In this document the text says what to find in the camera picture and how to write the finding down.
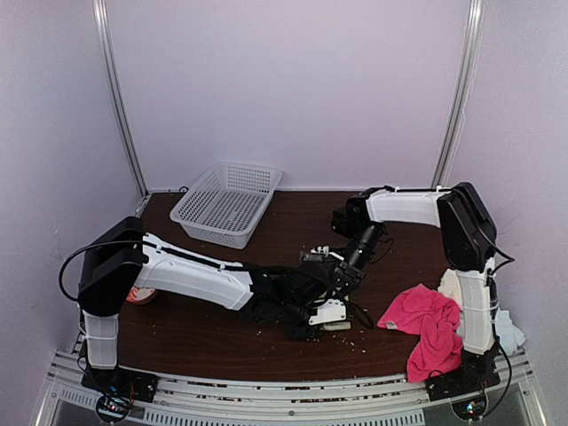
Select green and white patterned towel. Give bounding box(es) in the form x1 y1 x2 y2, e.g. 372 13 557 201
319 320 351 332

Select pink towel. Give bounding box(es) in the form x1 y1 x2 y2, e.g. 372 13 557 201
377 284 463 383

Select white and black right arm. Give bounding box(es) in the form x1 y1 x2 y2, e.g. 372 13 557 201
331 182 504 392

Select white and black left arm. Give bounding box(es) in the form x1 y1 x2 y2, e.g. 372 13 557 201
64 217 347 394

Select cream towel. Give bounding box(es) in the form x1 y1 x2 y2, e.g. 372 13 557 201
438 269 461 300

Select white perforated plastic basket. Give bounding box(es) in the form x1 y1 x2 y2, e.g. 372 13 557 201
170 162 282 249

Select red patterned bowl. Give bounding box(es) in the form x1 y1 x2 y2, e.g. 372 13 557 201
126 287 157 305

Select light blue towel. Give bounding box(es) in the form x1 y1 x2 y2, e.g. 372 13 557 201
494 309 526 356

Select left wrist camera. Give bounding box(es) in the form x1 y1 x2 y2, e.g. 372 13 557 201
308 299 347 326

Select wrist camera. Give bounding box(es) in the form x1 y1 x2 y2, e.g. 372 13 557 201
300 246 344 265
308 299 347 326

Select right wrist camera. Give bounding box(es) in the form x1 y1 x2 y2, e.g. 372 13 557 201
300 246 344 265

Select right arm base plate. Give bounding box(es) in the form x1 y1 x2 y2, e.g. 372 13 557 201
425 366 501 401

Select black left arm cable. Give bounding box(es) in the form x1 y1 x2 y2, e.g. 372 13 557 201
59 239 249 303

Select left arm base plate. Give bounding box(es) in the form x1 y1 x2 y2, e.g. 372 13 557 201
81 367 159 403

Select right aluminium corner post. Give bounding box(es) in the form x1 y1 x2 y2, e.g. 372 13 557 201
430 0 486 187

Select aluminium corner post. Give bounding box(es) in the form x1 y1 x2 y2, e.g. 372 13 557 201
430 0 486 187
92 0 149 199

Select left aluminium corner post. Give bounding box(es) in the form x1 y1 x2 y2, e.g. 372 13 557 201
92 0 149 199

